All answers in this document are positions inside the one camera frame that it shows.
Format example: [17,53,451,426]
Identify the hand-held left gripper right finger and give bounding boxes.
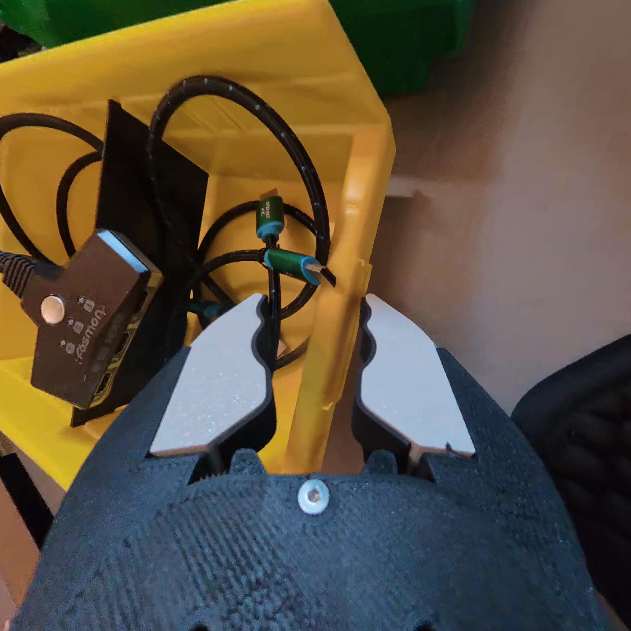
[351,293,477,466]

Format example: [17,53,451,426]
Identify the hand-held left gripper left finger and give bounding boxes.
[148,293,278,459]

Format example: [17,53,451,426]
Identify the black blue-flecked hdmi cable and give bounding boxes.
[147,74,338,371]

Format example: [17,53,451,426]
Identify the silver hdmi port hub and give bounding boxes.
[20,229,164,411]

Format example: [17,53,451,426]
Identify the green plastic bin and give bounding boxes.
[0,0,479,97]

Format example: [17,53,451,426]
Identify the yellow plastic bin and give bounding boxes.
[0,0,397,491]

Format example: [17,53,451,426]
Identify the black divider card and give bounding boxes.
[70,99,210,429]

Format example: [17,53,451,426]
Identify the thin black cable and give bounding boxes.
[187,273,235,321]

